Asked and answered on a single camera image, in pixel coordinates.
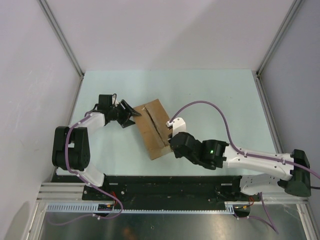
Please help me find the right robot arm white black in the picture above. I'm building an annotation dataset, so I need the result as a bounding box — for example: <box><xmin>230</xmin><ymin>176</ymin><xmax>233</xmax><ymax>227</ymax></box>
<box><xmin>169</xmin><ymin>132</ymin><xmax>311</xmax><ymax>201</ymax></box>

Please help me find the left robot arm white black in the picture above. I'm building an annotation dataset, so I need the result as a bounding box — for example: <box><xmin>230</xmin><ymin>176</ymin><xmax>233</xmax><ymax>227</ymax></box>
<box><xmin>52</xmin><ymin>93</ymin><xmax>142</xmax><ymax>200</ymax></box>

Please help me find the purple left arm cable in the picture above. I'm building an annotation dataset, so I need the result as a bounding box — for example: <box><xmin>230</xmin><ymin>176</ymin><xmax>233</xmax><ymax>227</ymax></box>
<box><xmin>47</xmin><ymin>111</ymin><xmax>124</xmax><ymax>226</ymax></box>

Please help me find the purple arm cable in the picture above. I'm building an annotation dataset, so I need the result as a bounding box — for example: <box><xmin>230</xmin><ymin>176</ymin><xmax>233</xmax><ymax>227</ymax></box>
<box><xmin>168</xmin><ymin>99</ymin><xmax>320</xmax><ymax>235</ymax></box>
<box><xmin>47</xmin><ymin>111</ymin><xmax>124</xmax><ymax>226</ymax></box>

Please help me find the aluminium frame post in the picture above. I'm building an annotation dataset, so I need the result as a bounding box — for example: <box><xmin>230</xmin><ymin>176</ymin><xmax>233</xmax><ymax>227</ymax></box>
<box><xmin>36</xmin><ymin>0</ymin><xmax>85</xmax><ymax>78</ymax></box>
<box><xmin>255</xmin><ymin>0</ymin><xmax>305</xmax><ymax>76</ymax></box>

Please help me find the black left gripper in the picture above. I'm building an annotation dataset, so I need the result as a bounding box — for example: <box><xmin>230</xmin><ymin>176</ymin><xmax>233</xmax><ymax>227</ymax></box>
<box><xmin>108</xmin><ymin>99</ymin><xmax>141</xmax><ymax>128</ymax></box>

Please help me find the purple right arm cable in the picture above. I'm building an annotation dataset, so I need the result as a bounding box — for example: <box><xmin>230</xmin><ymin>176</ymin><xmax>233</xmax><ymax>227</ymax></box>
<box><xmin>168</xmin><ymin>99</ymin><xmax>320</xmax><ymax>235</ymax></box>

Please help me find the aluminium front rail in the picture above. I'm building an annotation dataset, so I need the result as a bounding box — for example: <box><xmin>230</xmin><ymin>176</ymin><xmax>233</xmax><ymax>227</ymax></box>
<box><xmin>36</xmin><ymin>182</ymin><xmax>309</xmax><ymax>204</ymax></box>

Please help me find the brown cardboard express box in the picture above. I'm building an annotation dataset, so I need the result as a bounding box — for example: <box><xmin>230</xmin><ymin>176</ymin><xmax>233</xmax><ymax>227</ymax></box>
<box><xmin>133</xmin><ymin>99</ymin><xmax>172</xmax><ymax>160</ymax></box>

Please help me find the right aluminium frame post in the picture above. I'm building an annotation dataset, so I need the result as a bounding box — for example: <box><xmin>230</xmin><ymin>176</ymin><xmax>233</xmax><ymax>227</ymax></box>
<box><xmin>255</xmin><ymin>0</ymin><xmax>305</xmax><ymax>76</ymax></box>

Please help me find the left aluminium frame post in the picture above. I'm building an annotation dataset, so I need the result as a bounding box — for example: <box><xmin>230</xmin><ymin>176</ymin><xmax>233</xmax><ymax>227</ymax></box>
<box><xmin>36</xmin><ymin>0</ymin><xmax>85</xmax><ymax>78</ymax></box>

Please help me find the grey slotted cable duct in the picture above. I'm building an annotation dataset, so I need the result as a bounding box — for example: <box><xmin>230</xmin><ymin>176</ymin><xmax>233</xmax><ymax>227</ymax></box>
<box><xmin>45</xmin><ymin>202</ymin><xmax>236</xmax><ymax>214</ymax></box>

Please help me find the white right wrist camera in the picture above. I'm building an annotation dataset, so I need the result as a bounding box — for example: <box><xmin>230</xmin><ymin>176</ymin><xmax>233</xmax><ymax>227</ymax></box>
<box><xmin>165</xmin><ymin>117</ymin><xmax>187</xmax><ymax>139</ymax></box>

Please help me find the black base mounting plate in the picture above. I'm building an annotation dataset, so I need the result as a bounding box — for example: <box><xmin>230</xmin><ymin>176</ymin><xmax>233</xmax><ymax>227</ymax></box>
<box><xmin>51</xmin><ymin>175</ymin><xmax>262</xmax><ymax>211</ymax></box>

